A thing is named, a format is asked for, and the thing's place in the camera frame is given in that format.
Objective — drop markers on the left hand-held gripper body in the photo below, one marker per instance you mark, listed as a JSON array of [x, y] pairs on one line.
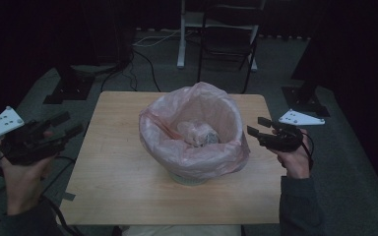
[[26, 144]]

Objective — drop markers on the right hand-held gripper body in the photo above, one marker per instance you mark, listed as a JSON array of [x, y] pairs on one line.
[[283, 141]]

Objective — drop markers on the white waste bin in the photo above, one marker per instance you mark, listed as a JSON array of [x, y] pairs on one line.
[[188, 181]]

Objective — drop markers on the bin with pink bag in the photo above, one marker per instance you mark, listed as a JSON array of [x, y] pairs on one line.
[[164, 147]]

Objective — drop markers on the person's right hand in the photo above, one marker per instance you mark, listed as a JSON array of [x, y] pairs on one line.
[[295, 164]]

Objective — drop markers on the person's left hand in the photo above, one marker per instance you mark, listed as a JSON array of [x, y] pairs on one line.
[[23, 183]]

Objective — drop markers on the black stand base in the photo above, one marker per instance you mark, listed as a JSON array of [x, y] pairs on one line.
[[70, 88], [303, 100]]

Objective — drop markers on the crumpled plastic wrapper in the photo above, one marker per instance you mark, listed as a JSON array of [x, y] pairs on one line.
[[198, 134]]

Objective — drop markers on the grey tape piece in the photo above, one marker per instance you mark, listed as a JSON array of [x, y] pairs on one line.
[[69, 196]]

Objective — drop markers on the black folding chair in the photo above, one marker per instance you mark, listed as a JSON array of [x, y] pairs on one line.
[[226, 42]]

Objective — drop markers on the black metal chair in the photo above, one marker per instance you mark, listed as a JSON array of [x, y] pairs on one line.
[[185, 23]]

